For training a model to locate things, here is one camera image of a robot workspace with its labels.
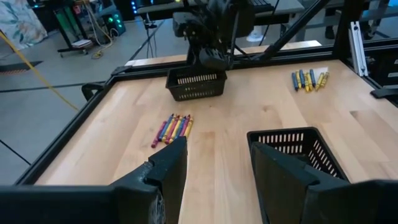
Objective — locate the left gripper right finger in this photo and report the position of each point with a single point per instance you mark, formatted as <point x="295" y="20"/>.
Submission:
<point x="276" y="186"/>

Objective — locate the blue crayon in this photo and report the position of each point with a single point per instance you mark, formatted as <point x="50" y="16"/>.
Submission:
<point x="312" y="77"/>
<point x="302" y="78"/>
<point x="165" y="127"/>
<point x="181" y="127"/>
<point x="294" y="81"/>

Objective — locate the black edge bracket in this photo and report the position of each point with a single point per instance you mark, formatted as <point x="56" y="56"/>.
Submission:
<point x="384" y="92"/>

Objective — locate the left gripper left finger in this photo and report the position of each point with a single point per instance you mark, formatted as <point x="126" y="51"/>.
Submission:
<point x="169" y="174"/>

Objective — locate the black equipment cart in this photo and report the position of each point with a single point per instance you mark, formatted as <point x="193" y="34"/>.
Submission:
<point x="66" y="31"/>

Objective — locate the computer with green lights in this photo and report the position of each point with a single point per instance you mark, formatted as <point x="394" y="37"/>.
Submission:
<point x="115" y="23"/>

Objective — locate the black plastic slotted basket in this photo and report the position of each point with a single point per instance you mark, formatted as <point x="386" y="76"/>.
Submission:
<point x="323" y="155"/>
<point x="196" y="90"/>

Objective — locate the teal floral patterned banner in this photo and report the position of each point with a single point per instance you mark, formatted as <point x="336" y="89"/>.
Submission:
<point x="18" y="21"/>

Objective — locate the silver aluminium profile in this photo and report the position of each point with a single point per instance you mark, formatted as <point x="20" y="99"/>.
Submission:
<point x="357" y="46"/>

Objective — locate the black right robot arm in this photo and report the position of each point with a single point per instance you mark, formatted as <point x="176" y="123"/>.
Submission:
<point x="214" y="18"/>

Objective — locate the black mat with orange stripes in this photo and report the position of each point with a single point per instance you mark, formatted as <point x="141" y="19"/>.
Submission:
<point x="18" y="67"/>

